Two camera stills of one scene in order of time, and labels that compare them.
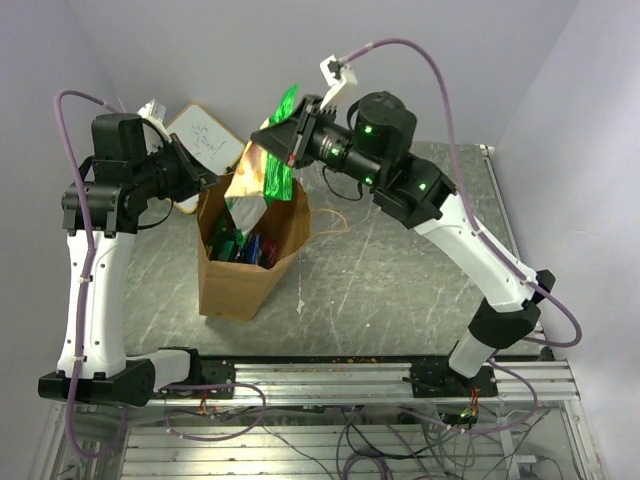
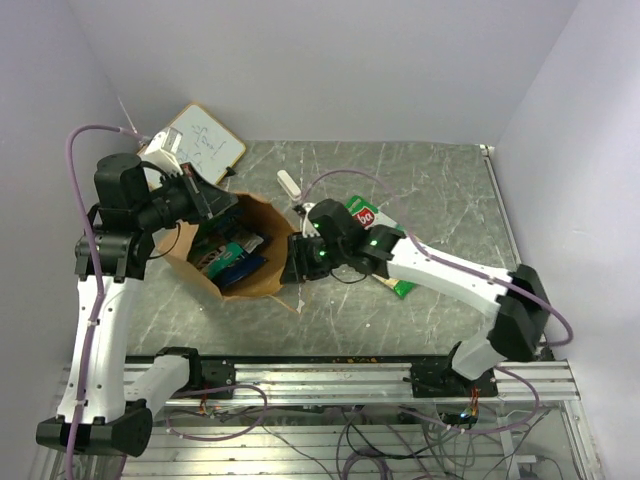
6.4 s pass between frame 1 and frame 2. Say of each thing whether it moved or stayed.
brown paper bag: moved
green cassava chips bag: moved
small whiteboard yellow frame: stayed
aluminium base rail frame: stayed
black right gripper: moved
